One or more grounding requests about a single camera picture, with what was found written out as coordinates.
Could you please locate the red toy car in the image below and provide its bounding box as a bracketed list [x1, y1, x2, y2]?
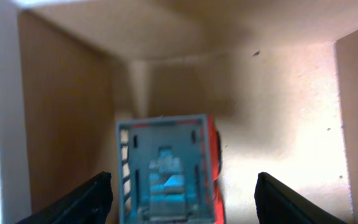
[116, 114, 226, 223]

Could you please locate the white cardboard box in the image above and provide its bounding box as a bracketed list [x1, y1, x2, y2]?
[0, 1, 358, 223]

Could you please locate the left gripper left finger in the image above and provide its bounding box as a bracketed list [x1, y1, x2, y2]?
[18, 172, 113, 224]

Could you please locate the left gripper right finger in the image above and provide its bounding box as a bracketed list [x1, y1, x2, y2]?
[254, 172, 346, 224]

